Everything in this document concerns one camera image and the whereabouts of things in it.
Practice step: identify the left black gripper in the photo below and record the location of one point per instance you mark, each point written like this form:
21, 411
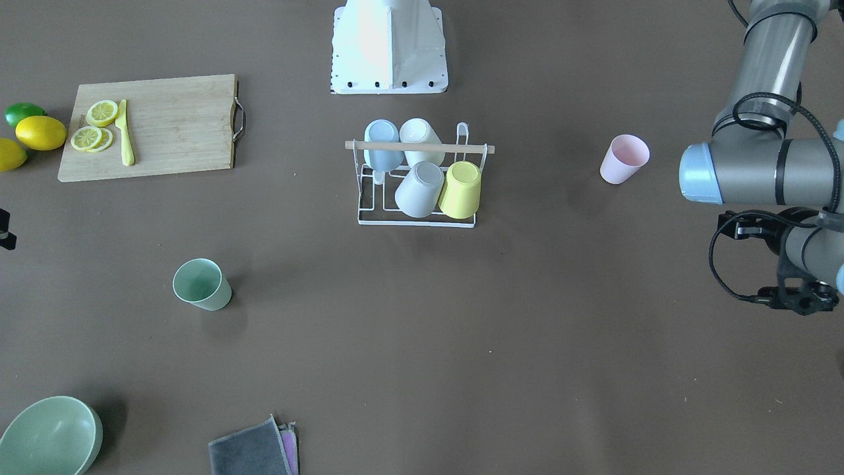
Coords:
773, 232

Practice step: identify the pink plastic cup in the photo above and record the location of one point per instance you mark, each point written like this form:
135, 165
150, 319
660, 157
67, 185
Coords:
625, 156

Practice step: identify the green plastic cup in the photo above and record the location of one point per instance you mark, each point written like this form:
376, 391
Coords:
201, 282

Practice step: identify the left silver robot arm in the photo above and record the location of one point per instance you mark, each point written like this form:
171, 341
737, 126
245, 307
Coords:
768, 151

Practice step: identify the yellow plastic cup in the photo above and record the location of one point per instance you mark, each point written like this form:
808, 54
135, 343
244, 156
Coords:
460, 194

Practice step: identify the grey plastic cup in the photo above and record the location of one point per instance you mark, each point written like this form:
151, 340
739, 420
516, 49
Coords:
419, 192

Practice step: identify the white plastic cup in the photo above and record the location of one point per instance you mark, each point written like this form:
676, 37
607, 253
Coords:
419, 131

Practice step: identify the grey folded cloth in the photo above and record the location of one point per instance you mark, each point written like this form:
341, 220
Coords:
266, 448

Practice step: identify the wooden cutting board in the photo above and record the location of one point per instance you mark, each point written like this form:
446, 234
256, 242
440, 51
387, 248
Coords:
178, 125

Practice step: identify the yellow plastic knife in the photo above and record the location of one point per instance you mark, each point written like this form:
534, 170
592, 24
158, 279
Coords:
122, 123

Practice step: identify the lemon slice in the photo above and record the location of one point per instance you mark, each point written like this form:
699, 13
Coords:
92, 139
102, 113

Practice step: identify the green ceramic bowl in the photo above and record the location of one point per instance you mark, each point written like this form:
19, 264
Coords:
57, 435

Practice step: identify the yellow lemon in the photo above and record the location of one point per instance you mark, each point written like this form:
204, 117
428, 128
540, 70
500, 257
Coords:
41, 133
12, 155

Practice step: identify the green lime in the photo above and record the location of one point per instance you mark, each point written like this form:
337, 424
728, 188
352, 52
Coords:
19, 111

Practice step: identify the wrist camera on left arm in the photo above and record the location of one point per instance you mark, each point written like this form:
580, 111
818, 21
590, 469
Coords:
739, 226

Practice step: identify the white wire cup holder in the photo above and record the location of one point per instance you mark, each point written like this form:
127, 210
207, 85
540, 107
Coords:
380, 167

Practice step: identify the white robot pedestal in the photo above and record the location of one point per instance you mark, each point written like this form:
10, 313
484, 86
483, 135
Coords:
388, 47

